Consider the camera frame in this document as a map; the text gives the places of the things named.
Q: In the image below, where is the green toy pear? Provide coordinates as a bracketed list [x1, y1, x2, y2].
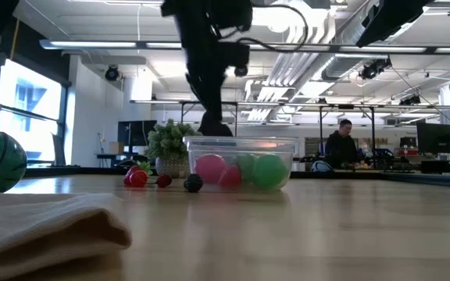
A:
[251, 154, 289, 191]

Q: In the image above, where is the black left wrist camera cable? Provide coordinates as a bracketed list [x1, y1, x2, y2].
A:
[209, 2, 309, 54]

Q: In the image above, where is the person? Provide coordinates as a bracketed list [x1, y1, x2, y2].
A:
[323, 119, 363, 169]

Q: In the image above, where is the beige folded cloth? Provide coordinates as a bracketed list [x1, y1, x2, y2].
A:
[0, 193, 133, 281]

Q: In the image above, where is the thin yellow hanging cable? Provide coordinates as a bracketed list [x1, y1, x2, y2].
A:
[9, 19, 21, 62]

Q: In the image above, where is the white blue round object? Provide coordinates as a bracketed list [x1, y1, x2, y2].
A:
[310, 159, 334, 173]

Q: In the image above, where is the dark distant desk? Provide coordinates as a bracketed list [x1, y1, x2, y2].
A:
[420, 158, 450, 176]

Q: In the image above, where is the overhead LED light bar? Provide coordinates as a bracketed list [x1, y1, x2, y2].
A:
[39, 38, 450, 55]

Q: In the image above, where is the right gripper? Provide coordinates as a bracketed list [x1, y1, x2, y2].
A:
[355, 0, 433, 48]

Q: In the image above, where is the black toy blackberry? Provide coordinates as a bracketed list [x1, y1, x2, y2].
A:
[183, 173, 204, 194]

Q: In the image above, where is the office chair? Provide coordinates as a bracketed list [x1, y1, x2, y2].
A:
[51, 133, 67, 167]

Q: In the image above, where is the large bright window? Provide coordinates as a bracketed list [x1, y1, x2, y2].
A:
[0, 58, 69, 148]

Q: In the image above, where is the black computer monitor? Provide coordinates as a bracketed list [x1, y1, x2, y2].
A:
[117, 119, 158, 155]
[416, 123, 450, 155]

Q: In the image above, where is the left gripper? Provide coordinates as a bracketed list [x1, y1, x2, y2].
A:
[161, 0, 253, 137]

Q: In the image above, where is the potted artificial green plant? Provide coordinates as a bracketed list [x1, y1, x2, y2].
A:
[143, 119, 203, 180]

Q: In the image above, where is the red toy strawberry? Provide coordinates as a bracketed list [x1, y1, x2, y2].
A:
[217, 165, 244, 190]

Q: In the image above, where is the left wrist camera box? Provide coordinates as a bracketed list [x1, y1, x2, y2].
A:
[224, 41, 251, 77]

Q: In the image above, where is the black metal gantry frame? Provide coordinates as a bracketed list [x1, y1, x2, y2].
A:
[130, 99, 417, 136]

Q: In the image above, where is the red toy cherry tomato cluster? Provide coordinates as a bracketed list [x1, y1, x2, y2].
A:
[122, 159, 155, 189]

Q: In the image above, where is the clear plastic tupperware container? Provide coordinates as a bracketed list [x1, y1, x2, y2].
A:
[183, 135, 300, 193]

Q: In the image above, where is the small red toy cherry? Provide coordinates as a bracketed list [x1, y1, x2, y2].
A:
[146, 173, 173, 189]

